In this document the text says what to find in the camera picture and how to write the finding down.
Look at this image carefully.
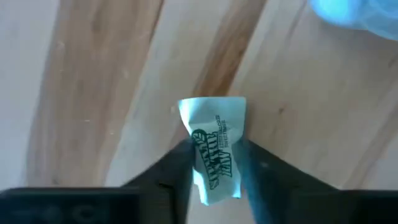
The green white sweetener packet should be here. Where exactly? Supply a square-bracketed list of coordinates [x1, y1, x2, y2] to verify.
[177, 96, 248, 207]

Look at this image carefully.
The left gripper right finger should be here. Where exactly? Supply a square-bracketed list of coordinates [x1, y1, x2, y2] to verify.
[238, 139, 343, 224]

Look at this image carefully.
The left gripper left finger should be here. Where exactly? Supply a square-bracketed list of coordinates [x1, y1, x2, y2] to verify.
[122, 139, 197, 224]

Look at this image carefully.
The clear plastic container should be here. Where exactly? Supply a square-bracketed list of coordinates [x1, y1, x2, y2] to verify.
[307, 0, 398, 42]

